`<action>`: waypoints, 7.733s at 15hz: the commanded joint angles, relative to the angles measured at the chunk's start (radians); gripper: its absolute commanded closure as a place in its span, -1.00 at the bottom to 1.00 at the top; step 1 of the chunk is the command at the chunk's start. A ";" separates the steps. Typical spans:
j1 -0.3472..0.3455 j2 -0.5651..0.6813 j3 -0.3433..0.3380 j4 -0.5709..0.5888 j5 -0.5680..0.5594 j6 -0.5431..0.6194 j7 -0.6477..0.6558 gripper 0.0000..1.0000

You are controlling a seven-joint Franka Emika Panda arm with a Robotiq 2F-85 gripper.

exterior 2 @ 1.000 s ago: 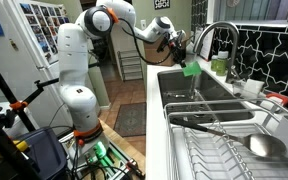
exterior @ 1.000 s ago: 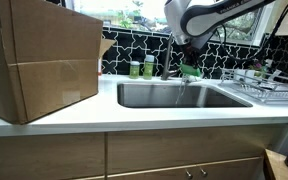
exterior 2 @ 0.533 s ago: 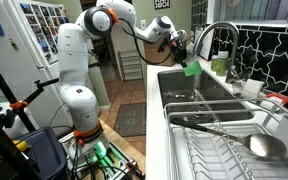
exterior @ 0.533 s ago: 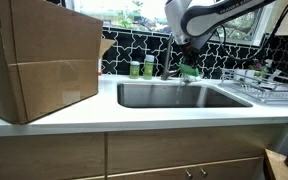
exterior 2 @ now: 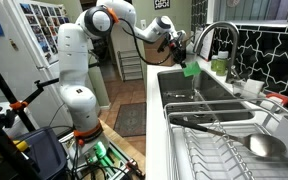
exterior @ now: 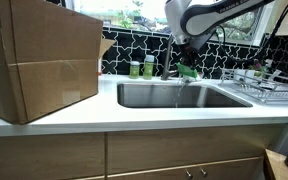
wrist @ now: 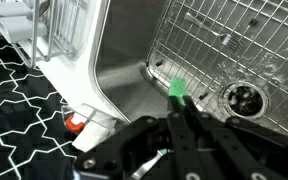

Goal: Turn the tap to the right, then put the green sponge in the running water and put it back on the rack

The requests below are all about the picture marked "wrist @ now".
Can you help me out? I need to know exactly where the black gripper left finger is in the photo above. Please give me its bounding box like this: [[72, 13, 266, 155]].
[[73, 95, 202, 180]]

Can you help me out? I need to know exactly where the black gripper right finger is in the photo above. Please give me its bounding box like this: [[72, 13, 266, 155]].
[[183, 95, 288, 180]]

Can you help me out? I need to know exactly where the metal wire dish rack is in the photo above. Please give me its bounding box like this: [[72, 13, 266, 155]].
[[17, 0, 98, 69]]

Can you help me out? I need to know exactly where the round sink drain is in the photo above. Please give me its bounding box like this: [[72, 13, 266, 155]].
[[221, 81, 270, 120]]

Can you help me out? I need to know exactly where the silver fork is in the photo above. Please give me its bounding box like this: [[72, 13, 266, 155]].
[[183, 12, 244, 54]]

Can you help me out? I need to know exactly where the white utensil caddy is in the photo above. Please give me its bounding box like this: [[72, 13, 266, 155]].
[[0, 0, 50, 44]]

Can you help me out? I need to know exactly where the stainless steel sink basin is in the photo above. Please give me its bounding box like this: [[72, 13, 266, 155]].
[[88, 0, 288, 144]]

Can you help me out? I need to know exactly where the wire sink bottom grid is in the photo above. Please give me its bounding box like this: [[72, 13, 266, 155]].
[[146, 0, 288, 143]]

